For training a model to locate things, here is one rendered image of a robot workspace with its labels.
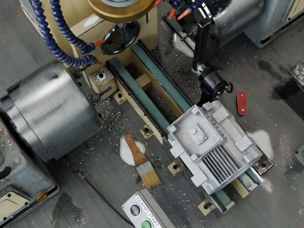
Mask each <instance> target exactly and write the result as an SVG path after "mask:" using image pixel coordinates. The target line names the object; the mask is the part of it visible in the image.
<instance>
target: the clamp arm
mask: <svg viewBox="0 0 304 228"><path fill-rule="evenodd" d="M210 24H211V22H210V20H209V19H208V18H204V19H203V20H201V21H200V22H198V23H197V33H196V41H195V50H194V53H193V55H194V57H193V65H192V68H193V69H194V70H195V71H198V70H200V69H199V68H201V67H202V66H203V65H204V57H205V51H206V46H207V41H208V36H209V29H210ZM201 65H202V66H201ZM198 67H199V68H198Z"/></svg>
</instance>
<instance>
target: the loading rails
mask: <svg viewBox="0 0 304 228"><path fill-rule="evenodd" d="M130 48H131V54H132V60H133V64H134V65H135V66H136V67H137V69H138V70H139V71H140V72H141V73H142V75H141V76H140V77H139V78H137V79H136V80H134V79H133V77H132V76H131V75H130V74H129V72H128V71H127V70H126V69H125V67H124V66H123V65H122V63H121V62H120V61H119V60H118V58H117V57H114V58H113V59H111V60H110V61H108V60H107V61H105V62H106V65H107V68H108V69H109V70H110V72H111V73H112V74H113V76H114V77H115V81H116V84H117V87H118V88H119V90H120V91H118V92H117V93H115V94H114V95H113V96H114V98H115V99H116V101H117V102H118V103H119V104H122V103H123V102H125V101H126V100H128V101H129V103H130V104H131V105H132V106H133V108H134V109H135V110H136V112H137V113H138V114H139V115H140V117H141V118H142V119H143V121H144V122H145V123H146V125H145V126H143V127H142V128H140V132H141V133H142V135H143V136H144V137H145V138H146V139H148V138H149V137H151V136H152V135H153V134H154V135H155V136H156V137H157V139H158V140H159V141H160V142H161V144H162V146H163V150H164V152H165V153H166V154H167V155H168V157H169V158H170V159H171V160H172V163H171V164H170V165H168V168H169V170H170V171H171V172H172V174H173V175H174V176H176V175H177V174H179V173H180V172H181V173H182V175H183V176H184V177H185V178H186V180H187V181H188V182H189V184H190V185H191V186H192V187H193V189H194V190H195V191H196V193H197V194H198V195H199V197H200V198H201V199H202V200H203V202H201V203H200V204H199V205H198V207H199V209H200V210H201V211H202V213H203V214H204V215H205V216H206V215H207V214H208V213H210V212H212V213H213V214H214V216H215V217H216V218H217V219H218V218H219V217H220V216H221V215H223V214H224V213H226V212H227V211H228V210H229V209H230V208H231V207H232V206H233V205H235V203H234V202H233V201H231V199H230V198H229V197H228V196H227V194H226V193H225V192H224V191H223V189H221V190H218V191H216V192H214V193H213V194H211V195H208V194H207V192H206V191H205V190H204V188H203V187H202V186H199V187H196V185H195V184H194V183H193V181H192V180H191V178H192V177H193V176H194V175H193V174H192V172H191V171H190V170H189V168H188V167H187V165H186V164H185V163H184V162H183V160H182V159H181V157H180V158H175V157H174V156H173V155H172V153H171V151H170V149H171V148H173V146H172V145H171V144H170V143H169V141H168V139H169V138H168V134H169V133H170V132H169V130H168V129H167V128H168V127H169V126H170V123H169V122H168V121H167V120H166V118H165V117H164V116H163V115H162V113H161V112H160V111H159V110H158V108H157V107H156V106H155V105H154V104H153V102H152V101H151V100H150V99H149V97H148V96H147V95H146V93H145V92H144V91H145V90H147V89H148V88H150V87H151V86H152V87H153V88H154V89H155V91H156V92H157V93H158V94H159V95H160V97H161V98H162V99H163V100H164V101H165V103H166V104H167V105H168V106H169V108H170V109H171V110H172V112H173V113H174V114H175V115H176V116H177V118H179V117H181V116H182V115H183V114H184V113H185V112H186V111H188V110H189V109H190V108H191V107H192V106H194V105H195V104H194V103H193V101H192V100H191V99H190V98H189V97H188V95H187V94H186V93H185V92H184V91H183V89H182V88H181V87H180V86H179V85H178V84H177V82H176V81H175V80H174V79H173V78H172V77H171V75H170V74H169V73H168V72H167V71H166V69H165V68H164V67H163V66H162V64H161V63H160V62H159V61H158V60H157V59H156V58H155V56H154V55H153V54H152V53H151V52H150V50H149V49H148V48H147V47H146V46H145V44H144V43H143V42H142V41H141V40H140V39H139V40H138V43H136V44H134V45H132V46H131V47H130ZM262 182H263V179H262V178H261V177H260V176H259V175H258V174H257V173H256V171H255V170H254V169H253V168H252V167H250V168H248V169H247V170H246V171H245V172H243V173H242V174H241V175H240V176H239V177H237V178H236V179H234V180H233V181H232V182H231V184H232V185H233V186H234V188H235V189H236V190H237V191H238V193H239V194H240V195H241V196H242V197H243V198H245V197H246V196H247V195H248V194H250V193H251V192H252V191H253V190H255V189H256V188H257V187H258V186H259V185H260V184H261V183H262Z"/></svg>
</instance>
